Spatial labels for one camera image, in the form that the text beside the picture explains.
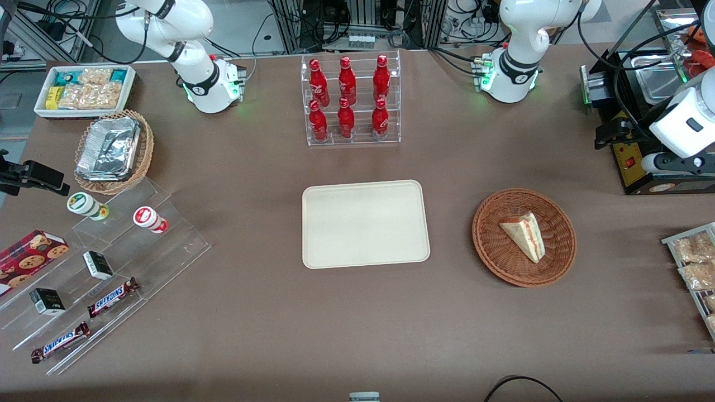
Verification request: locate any red cola bottle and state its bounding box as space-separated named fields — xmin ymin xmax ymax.
xmin=373 ymin=54 xmax=391 ymax=104
xmin=371 ymin=98 xmax=390 ymax=140
xmin=338 ymin=56 xmax=357 ymax=106
xmin=337 ymin=97 xmax=356 ymax=140
xmin=309 ymin=59 xmax=330 ymax=108
xmin=308 ymin=99 xmax=328 ymax=142

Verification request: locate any green lid yogurt cup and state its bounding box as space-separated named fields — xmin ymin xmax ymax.
xmin=66 ymin=192 xmax=110 ymax=222

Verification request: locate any red lid yogurt cup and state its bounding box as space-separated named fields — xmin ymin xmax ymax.
xmin=132 ymin=205 xmax=169 ymax=235

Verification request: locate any aluminium foil container stack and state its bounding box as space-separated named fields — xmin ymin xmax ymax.
xmin=75 ymin=116 xmax=142 ymax=182

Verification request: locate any Snickers chocolate bar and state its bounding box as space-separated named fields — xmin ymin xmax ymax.
xmin=30 ymin=321 xmax=92 ymax=365
xmin=87 ymin=277 xmax=141 ymax=319

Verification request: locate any small black carton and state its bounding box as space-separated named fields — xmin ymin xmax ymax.
xmin=82 ymin=250 xmax=115 ymax=281
xmin=28 ymin=288 xmax=66 ymax=317

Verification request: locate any clear bag of crackers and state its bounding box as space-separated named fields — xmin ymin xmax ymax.
xmin=78 ymin=68 xmax=113 ymax=86
xmin=58 ymin=83 xmax=125 ymax=111

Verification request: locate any grey metal box green light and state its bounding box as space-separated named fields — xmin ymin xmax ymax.
xmin=580 ymin=64 xmax=608 ymax=108

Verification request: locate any yellow control panel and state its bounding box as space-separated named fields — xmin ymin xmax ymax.
xmin=611 ymin=140 xmax=650 ymax=188

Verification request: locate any dark brown wicker basket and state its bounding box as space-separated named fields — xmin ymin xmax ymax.
xmin=472 ymin=188 xmax=577 ymax=289

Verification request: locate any aluminium frame rack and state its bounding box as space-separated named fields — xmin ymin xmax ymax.
xmin=268 ymin=0 xmax=450 ymax=54

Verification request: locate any white rectangular snack tub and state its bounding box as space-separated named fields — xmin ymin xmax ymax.
xmin=34 ymin=65 xmax=137 ymax=120

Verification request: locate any red cookie box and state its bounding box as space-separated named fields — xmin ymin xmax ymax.
xmin=0 ymin=229 xmax=71 ymax=297

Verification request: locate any grey snack display tray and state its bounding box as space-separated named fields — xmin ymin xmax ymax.
xmin=661 ymin=222 xmax=715 ymax=342

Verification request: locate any black food warmer machine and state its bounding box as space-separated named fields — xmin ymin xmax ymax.
xmin=581 ymin=6 xmax=715 ymax=197

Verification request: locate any clear bag of snacks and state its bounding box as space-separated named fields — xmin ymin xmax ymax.
xmin=672 ymin=231 xmax=715 ymax=264
xmin=678 ymin=261 xmax=715 ymax=292

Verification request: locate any light brown wicker basket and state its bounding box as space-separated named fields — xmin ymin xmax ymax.
xmin=74 ymin=109 xmax=155 ymax=196

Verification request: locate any black cable loop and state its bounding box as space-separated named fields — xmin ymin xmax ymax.
xmin=483 ymin=375 xmax=565 ymax=402

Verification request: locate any beige plastic tray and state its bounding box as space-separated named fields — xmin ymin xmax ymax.
xmin=302 ymin=179 xmax=431 ymax=270

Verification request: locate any clear acrylic step display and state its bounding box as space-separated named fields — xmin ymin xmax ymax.
xmin=0 ymin=178 xmax=212 ymax=376

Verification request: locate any triangular sandwich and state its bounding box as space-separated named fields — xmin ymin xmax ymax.
xmin=499 ymin=212 xmax=546 ymax=264

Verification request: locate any clear acrylic bottle rack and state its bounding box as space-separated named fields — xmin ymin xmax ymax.
xmin=301 ymin=50 xmax=402 ymax=147

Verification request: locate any steel warmer pan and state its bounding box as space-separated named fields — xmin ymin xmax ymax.
xmin=633 ymin=66 xmax=687 ymax=105

